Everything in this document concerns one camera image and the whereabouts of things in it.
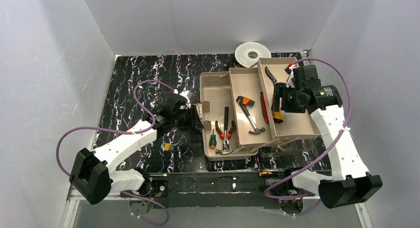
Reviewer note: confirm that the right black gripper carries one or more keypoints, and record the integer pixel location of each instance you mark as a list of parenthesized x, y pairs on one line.
[(279, 97)]

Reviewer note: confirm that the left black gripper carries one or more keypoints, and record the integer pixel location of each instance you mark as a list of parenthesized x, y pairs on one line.
[(190, 116)]

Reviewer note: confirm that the orange handle pliers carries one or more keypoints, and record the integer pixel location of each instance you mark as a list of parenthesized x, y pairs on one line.
[(275, 105)]

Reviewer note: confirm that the green handle screwdriver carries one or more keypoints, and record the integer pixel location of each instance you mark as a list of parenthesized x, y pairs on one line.
[(212, 140)]

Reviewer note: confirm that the black handle hammer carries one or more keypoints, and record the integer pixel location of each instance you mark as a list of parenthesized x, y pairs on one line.
[(226, 125), (256, 130)]

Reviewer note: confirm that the beige plastic tool box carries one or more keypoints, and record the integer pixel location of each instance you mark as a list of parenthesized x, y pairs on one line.
[(220, 89)]

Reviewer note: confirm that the red needle nose pliers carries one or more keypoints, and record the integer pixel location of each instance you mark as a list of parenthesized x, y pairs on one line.
[(226, 134)]

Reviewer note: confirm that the red utility knife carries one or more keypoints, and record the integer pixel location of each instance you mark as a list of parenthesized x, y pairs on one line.
[(263, 107)]

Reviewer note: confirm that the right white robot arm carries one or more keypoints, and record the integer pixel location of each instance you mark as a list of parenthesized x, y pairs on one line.
[(350, 181)]

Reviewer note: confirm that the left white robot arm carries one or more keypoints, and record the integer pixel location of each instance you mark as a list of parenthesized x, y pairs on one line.
[(94, 173)]

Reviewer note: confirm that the yellow hex key set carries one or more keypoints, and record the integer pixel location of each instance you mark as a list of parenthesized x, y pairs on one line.
[(167, 147)]

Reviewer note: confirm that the white filament spool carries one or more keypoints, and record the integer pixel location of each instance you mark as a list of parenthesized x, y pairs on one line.
[(248, 54)]

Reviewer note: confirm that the black marble pattern mat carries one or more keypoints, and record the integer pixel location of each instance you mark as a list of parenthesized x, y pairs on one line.
[(146, 80)]

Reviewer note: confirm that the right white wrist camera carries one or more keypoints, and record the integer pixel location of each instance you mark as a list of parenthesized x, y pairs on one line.
[(290, 80)]

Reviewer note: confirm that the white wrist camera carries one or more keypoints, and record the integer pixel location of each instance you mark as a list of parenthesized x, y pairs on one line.
[(290, 80), (187, 94)]

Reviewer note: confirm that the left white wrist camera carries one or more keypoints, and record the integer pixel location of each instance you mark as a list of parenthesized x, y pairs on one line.
[(187, 94)]

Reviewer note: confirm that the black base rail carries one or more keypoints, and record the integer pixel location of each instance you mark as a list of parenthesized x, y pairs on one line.
[(212, 189)]

